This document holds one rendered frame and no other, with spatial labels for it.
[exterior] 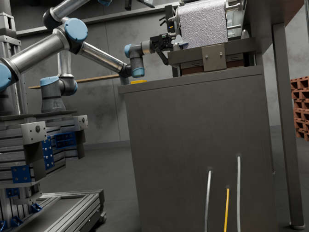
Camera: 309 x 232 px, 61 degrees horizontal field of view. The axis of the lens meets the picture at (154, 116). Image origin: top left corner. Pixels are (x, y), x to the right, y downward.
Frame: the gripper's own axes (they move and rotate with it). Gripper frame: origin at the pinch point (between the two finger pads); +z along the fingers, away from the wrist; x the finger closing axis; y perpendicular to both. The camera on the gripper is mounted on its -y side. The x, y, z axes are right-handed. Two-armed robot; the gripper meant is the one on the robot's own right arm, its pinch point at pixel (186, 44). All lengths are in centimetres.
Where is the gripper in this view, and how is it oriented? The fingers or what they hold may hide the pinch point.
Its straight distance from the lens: 149.6
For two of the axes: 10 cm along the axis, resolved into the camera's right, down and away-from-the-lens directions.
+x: 2.8, -0.8, 9.6
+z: 9.5, -1.0, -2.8
